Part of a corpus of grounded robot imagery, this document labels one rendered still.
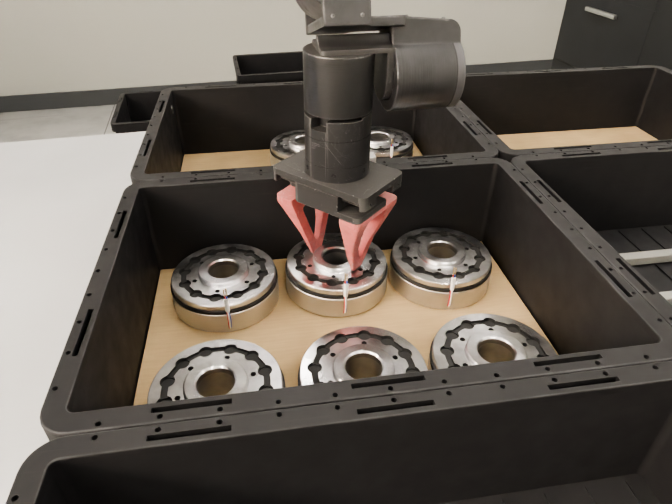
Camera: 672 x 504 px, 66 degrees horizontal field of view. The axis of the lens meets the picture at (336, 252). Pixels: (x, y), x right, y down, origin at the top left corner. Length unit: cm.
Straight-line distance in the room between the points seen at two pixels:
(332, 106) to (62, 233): 65
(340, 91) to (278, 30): 328
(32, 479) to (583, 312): 40
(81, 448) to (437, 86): 35
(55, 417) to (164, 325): 21
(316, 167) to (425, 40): 13
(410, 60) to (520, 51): 390
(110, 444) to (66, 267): 59
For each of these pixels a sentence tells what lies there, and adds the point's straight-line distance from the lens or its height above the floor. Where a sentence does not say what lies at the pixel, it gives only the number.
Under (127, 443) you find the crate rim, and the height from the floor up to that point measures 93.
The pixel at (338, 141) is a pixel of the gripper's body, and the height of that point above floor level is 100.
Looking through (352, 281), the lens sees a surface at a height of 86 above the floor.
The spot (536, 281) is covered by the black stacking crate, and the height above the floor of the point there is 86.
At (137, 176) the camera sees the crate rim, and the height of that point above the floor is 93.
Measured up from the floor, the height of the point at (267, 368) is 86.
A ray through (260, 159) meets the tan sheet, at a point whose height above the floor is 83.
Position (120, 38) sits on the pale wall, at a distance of 371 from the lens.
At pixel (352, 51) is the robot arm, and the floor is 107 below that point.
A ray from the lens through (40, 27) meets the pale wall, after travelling 378.
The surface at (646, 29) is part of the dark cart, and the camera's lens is 201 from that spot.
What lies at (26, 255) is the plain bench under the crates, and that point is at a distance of 94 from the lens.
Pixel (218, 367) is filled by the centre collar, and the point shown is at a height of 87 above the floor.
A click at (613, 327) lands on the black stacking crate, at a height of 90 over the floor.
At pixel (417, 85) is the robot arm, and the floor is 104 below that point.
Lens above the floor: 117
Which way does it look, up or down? 35 degrees down
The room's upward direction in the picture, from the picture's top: straight up
